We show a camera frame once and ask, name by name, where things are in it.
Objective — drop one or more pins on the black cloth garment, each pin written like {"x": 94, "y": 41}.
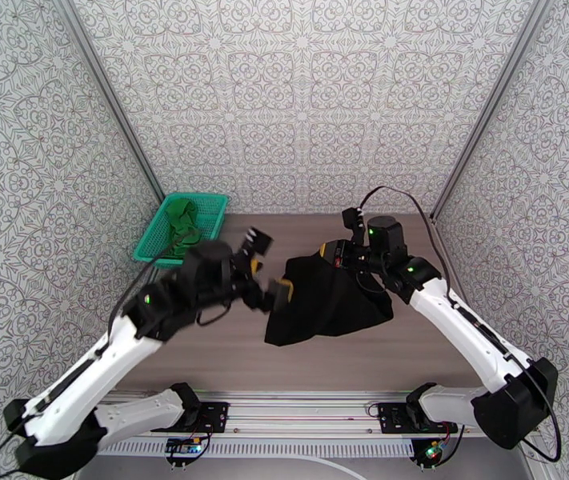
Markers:
{"x": 324, "y": 303}

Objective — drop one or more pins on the green cloth garment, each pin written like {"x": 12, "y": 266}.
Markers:
{"x": 181, "y": 221}

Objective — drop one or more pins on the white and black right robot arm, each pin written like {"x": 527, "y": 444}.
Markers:
{"x": 464, "y": 323}

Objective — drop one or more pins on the green plastic basket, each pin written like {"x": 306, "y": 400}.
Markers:
{"x": 209, "y": 213}

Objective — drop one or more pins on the small circuit board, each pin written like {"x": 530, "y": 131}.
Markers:
{"x": 433, "y": 451}
{"x": 184, "y": 447}

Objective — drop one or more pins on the aluminium table edge rail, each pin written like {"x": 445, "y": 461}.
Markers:
{"x": 445, "y": 248}

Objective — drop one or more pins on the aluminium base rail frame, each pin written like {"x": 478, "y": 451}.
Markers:
{"x": 304, "y": 413}

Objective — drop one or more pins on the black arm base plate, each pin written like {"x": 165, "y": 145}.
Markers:
{"x": 211, "y": 416}
{"x": 391, "y": 418}

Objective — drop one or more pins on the aluminium corner post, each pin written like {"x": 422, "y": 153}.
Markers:
{"x": 489, "y": 101}
{"x": 109, "y": 98}

